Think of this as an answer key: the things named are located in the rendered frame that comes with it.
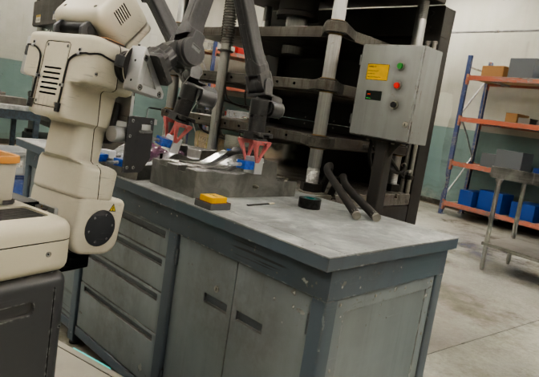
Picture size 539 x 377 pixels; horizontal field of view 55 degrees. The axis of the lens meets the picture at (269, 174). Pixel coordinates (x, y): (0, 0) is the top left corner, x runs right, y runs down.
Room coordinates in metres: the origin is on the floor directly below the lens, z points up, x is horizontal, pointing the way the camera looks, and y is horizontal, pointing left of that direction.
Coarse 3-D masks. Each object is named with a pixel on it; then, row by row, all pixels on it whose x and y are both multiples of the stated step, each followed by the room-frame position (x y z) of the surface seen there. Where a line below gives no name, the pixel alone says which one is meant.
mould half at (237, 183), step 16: (176, 160) 1.87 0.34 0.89; (208, 160) 2.00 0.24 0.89; (224, 160) 1.97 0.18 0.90; (160, 176) 1.81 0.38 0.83; (176, 176) 1.75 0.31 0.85; (192, 176) 1.69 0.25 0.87; (208, 176) 1.71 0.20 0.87; (224, 176) 1.76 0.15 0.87; (240, 176) 1.82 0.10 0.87; (256, 176) 1.87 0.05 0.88; (272, 176) 1.93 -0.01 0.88; (176, 192) 1.74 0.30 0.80; (192, 192) 1.68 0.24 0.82; (208, 192) 1.72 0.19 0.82; (224, 192) 1.77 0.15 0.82; (240, 192) 1.82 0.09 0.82; (256, 192) 1.88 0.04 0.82; (272, 192) 1.94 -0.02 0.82; (288, 192) 2.01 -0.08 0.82
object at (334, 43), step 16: (336, 0) 2.31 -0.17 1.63; (336, 16) 2.30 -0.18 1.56; (416, 16) 2.81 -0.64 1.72; (416, 32) 2.80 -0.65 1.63; (336, 48) 2.30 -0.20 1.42; (336, 64) 2.31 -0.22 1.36; (176, 80) 3.11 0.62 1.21; (176, 96) 3.13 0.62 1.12; (320, 96) 2.31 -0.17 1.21; (320, 112) 2.30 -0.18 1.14; (320, 128) 2.30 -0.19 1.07; (320, 160) 2.31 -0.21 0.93; (400, 160) 2.80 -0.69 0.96; (304, 192) 2.28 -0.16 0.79; (320, 192) 2.32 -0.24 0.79
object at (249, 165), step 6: (246, 156) 1.72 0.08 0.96; (252, 156) 1.70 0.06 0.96; (228, 162) 1.64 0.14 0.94; (234, 162) 1.65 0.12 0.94; (240, 162) 1.67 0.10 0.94; (246, 162) 1.66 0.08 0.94; (252, 162) 1.68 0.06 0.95; (246, 168) 1.66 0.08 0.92; (252, 168) 1.68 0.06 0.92; (258, 168) 1.70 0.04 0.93
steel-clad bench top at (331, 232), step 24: (168, 192) 1.72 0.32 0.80; (240, 216) 1.51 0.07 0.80; (264, 216) 1.56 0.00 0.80; (288, 216) 1.62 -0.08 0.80; (312, 216) 1.68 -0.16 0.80; (336, 216) 1.75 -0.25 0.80; (384, 216) 1.90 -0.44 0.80; (288, 240) 1.30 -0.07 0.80; (312, 240) 1.34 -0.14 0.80; (336, 240) 1.38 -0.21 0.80; (360, 240) 1.43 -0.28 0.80; (384, 240) 1.48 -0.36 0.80; (408, 240) 1.53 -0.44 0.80; (432, 240) 1.59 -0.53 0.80
